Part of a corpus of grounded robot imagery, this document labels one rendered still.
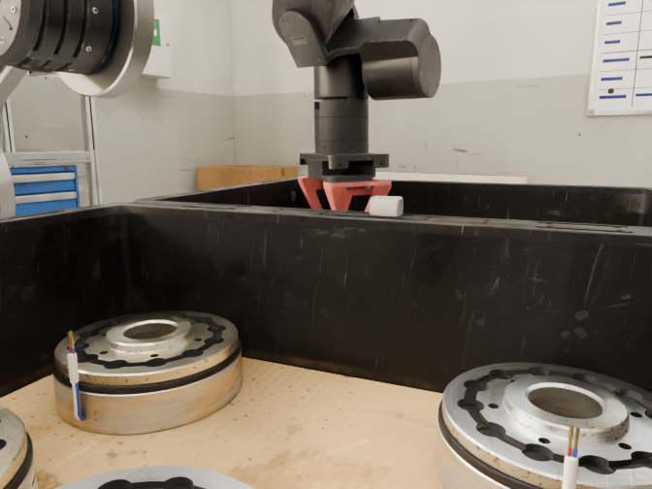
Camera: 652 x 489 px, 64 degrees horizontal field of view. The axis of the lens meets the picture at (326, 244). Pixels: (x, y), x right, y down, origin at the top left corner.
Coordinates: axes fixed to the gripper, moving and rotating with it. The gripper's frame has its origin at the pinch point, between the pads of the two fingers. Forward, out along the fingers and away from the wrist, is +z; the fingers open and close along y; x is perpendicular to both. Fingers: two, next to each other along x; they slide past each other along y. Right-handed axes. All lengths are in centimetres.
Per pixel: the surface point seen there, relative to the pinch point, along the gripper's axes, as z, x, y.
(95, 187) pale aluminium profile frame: 9, 35, 190
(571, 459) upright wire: -0.5, 8.6, -41.0
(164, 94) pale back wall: -40, -5, 330
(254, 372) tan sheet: 3.8, 14.9, -21.7
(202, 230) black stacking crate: -4.8, 17.0, -16.8
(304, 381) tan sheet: 3.8, 12.4, -24.1
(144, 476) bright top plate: 0.4, 21.7, -35.4
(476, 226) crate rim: -6.0, 4.0, -29.2
